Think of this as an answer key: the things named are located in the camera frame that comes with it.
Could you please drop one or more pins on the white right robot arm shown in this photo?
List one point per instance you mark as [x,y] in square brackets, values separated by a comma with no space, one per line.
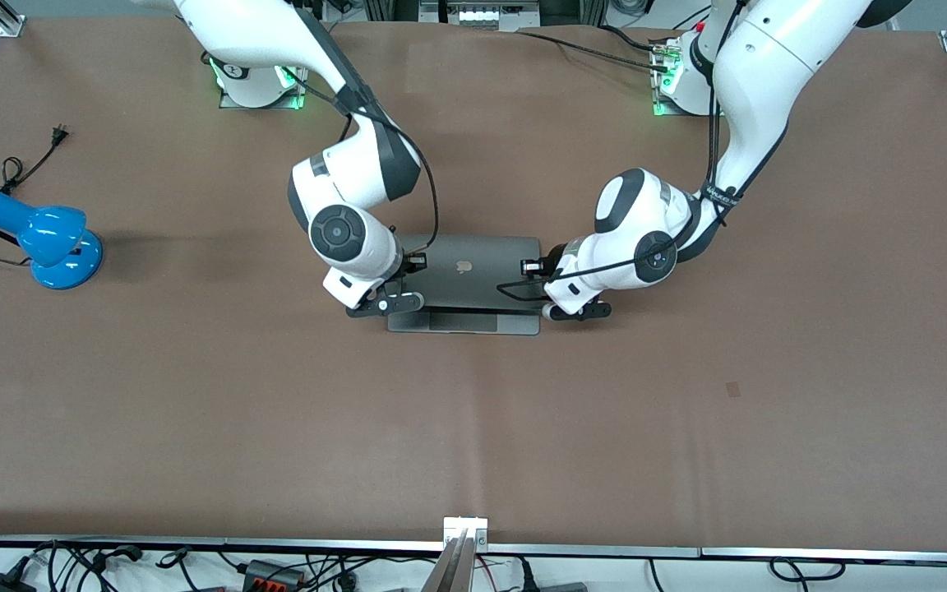
[358,164]

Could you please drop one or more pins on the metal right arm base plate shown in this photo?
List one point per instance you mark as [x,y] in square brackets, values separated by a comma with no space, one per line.
[302,90]

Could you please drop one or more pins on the brown table cover sheet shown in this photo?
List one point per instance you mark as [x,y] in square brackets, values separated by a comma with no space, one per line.
[276,411]

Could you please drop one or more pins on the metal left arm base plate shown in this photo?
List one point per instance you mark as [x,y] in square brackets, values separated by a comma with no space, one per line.
[659,90]

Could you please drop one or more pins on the black orange connector box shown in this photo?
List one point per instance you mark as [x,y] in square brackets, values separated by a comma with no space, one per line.
[272,573]

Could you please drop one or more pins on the metal table edge rail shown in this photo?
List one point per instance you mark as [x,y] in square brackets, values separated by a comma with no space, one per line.
[605,549]

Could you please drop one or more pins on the blue desk lamp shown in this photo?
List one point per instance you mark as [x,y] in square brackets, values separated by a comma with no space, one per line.
[54,238]

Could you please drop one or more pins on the black power adapter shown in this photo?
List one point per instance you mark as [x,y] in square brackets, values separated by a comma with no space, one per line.
[1,582]

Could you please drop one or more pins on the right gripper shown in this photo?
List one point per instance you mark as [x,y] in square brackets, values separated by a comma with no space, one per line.
[409,264]

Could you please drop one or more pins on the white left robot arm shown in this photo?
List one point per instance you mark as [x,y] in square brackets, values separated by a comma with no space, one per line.
[769,66]

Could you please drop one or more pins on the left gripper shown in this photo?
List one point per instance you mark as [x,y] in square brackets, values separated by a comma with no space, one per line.
[548,265]

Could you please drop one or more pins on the grey laptop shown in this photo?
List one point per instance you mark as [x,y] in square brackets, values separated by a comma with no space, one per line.
[473,279]

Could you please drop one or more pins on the aluminium profile bar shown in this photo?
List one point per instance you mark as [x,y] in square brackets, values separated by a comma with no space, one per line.
[461,559]

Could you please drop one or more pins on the grey electronics box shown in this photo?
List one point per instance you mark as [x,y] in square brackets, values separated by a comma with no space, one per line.
[480,15]

